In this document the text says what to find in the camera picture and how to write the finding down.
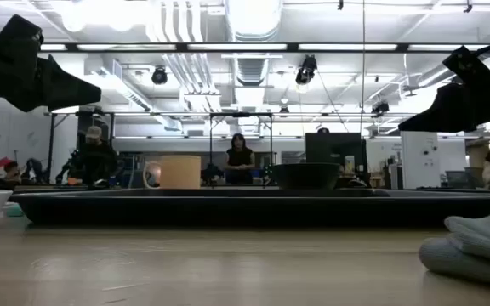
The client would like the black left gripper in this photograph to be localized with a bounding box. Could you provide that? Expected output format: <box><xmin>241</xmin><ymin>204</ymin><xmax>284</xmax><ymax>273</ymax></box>
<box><xmin>0</xmin><ymin>42</ymin><xmax>102</xmax><ymax>112</ymax></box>

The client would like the spoon with teal handle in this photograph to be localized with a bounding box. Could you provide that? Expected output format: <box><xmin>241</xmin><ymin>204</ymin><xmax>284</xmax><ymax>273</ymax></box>
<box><xmin>4</xmin><ymin>202</ymin><xmax>26</xmax><ymax>218</ymax></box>

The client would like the grey napkin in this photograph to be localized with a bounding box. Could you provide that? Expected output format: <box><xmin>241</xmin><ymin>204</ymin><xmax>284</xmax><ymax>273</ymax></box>
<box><xmin>418</xmin><ymin>200</ymin><xmax>490</xmax><ymax>291</ymax></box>

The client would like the black bowl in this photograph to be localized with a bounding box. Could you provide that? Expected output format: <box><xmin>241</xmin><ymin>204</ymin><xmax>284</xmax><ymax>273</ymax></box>
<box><xmin>270</xmin><ymin>162</ymin><xmax>342</xmax><ymax>190</ymax></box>

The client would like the black rectangular tray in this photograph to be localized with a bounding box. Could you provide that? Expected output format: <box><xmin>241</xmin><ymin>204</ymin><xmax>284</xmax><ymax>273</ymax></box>
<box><xmin>9</xmin><ymin>188</ymin><xmax>490</xmax><ymax>227</ymax></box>

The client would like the white cabinet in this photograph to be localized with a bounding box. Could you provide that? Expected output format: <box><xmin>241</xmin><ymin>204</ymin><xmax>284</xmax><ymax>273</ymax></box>
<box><xmin>400</xmin><ymin>131</ymin><xmax>440</xmax><ymax>190</ymax></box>

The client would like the black hanging spotlight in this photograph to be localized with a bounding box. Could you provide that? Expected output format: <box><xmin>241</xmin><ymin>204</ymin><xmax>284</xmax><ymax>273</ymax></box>
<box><xmin>294</xmin><ymin>54</ymin><xmax>319</xmax><ymax>86</ymax></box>
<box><xmin>371</xmin><ymin>100</ymin><xmax>390</xmax><ymax>116</ymax></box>
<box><xmin>151</xmin><ymin>65</ymin><xmax>169</xmax><ymax>86</ymax></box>

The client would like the black monitor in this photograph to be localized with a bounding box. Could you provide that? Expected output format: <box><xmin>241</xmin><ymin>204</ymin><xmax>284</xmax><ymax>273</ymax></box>
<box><xmin>305</xmin><ymin>132</ymin><xmax>368</xmax><ymax>179</ymax></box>

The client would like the black overhead light beam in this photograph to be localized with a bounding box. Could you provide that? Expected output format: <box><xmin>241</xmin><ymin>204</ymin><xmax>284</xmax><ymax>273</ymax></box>
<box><xmin>38</xmin><ymin>42</ymin><xmax>490</xmax><ymax>54</ymax></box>

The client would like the orange mug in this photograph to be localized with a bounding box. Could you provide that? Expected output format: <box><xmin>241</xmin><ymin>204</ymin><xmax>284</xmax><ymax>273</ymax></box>
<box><xmin>142</xmin><ymin>155</ymin><xmax>202</xmax><ymax>190</ymax></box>

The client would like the black metal frame stand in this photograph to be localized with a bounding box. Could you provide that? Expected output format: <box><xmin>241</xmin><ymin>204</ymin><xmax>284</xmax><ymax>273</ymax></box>
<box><xmin>208</xmin><ymin>111</ymin><xmax>275</xmax><ymax>188</ymax></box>
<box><xmin>47</xmin><ymin>110</ymin><xmax>117</xmax><ymax>184</ymax></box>

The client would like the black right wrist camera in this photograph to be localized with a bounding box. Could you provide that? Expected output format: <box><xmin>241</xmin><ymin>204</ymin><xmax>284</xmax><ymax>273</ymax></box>
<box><xmin>442</xmin><ymin>45</ymin><xmax>482</xmax><ymax>84</ymax></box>

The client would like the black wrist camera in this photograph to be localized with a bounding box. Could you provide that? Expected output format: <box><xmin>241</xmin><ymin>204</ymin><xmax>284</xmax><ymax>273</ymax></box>
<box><xmin>442</xmin><ymin>45</ymin><xmax>482</xmax><ymax>84</ymax></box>
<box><xmin>0</xmin><ymin>14</ymin><xmax>45</xmax><ymax>60</ymax></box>

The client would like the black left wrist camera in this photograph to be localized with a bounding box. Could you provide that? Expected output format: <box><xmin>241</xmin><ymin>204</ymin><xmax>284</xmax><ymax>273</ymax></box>
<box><xmin>0</xmin><ymin>14</ymin><xmax>45</xmax><ymax>60</ymax></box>

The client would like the black aluminium table frame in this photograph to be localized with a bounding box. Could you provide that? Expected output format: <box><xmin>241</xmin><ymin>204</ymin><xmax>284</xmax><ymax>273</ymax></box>
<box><xmin>10</xmin><ymin>184</ymin><xmax>490</xmax><ymax>192</ymax></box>

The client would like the silver ceiling air duct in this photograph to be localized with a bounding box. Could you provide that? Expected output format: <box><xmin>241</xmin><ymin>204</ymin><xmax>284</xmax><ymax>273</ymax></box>
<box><xmin>222</xmin><ymin>0</ymin><xmax>285</xmax><ymax>88</ymax></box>

